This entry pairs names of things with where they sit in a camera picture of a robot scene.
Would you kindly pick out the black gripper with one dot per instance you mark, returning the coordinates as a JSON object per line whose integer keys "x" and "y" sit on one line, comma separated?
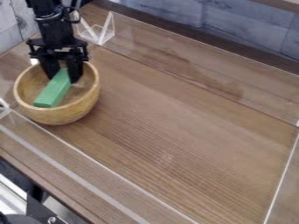
{"x": 58, "y": 36}

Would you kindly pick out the green rectangular block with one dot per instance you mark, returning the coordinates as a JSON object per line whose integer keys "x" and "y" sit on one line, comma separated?
{"x": 53, "y": 94}

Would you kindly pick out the wooden bowl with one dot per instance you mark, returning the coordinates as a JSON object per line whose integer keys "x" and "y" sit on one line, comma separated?
{"x": 78, "y": 102}

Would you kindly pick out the clear acrylic corner bracket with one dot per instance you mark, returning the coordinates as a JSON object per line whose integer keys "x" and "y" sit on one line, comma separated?
{"x": 96, "y": 33}

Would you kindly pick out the clear acrylic enclosure wall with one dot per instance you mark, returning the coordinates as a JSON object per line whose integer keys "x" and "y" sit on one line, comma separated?
{"x": 192, "y": 140}

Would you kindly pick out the black metal table bracket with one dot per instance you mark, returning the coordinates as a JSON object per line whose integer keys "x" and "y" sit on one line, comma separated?
{"x": 38, "y": 210}

